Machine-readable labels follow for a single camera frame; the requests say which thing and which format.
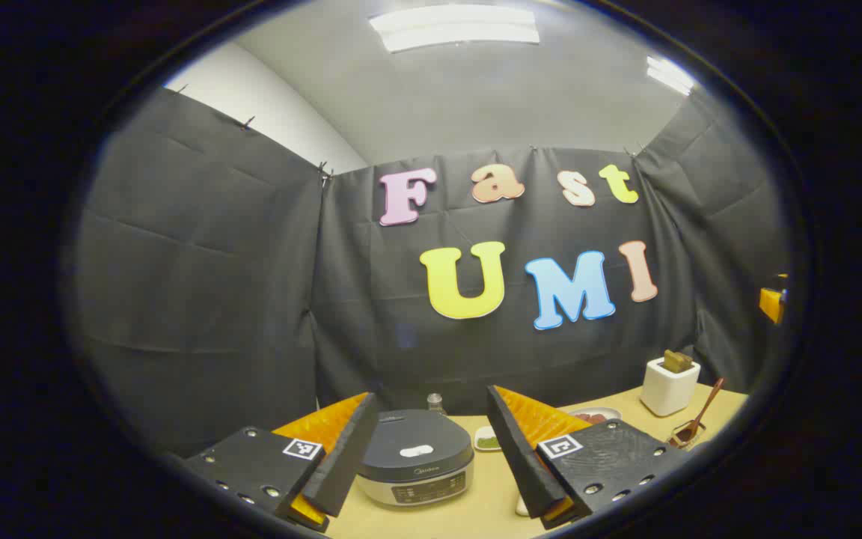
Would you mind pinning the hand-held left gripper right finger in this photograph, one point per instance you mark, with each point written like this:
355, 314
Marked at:
521, 457

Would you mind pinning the clear rice container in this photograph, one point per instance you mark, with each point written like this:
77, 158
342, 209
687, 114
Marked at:
522, 507

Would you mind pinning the small clear glass bottle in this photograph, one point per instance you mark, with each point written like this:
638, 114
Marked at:
437, 404

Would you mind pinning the white square container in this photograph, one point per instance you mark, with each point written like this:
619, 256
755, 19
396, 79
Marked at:
667, 393

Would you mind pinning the brown wooden spoon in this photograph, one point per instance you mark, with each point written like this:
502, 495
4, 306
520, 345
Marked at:
704, 408

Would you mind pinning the brown block in white container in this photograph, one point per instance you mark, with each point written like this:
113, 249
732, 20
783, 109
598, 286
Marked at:
676, 361

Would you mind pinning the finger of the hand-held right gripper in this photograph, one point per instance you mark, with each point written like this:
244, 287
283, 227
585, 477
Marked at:
771, 303

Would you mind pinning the small ceiling light panel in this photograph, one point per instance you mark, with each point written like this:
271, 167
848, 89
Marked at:
669, 75

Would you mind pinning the grey rice cooker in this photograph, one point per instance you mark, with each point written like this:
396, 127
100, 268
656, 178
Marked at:
416, 442

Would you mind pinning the white round plate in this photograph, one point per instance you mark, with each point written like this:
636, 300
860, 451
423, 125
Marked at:
603, 412

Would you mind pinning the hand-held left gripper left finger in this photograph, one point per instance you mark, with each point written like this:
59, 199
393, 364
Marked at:
349, 457

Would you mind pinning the long ceiling light panel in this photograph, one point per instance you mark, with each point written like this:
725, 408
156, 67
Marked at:
453, 28

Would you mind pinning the red meat piece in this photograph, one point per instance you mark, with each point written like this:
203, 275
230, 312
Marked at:
590, 418

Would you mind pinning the white divided bean dish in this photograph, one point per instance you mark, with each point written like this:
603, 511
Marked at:
487, 442

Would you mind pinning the black backdrop cloth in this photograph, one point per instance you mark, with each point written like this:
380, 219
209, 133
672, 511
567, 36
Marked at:
206, 284

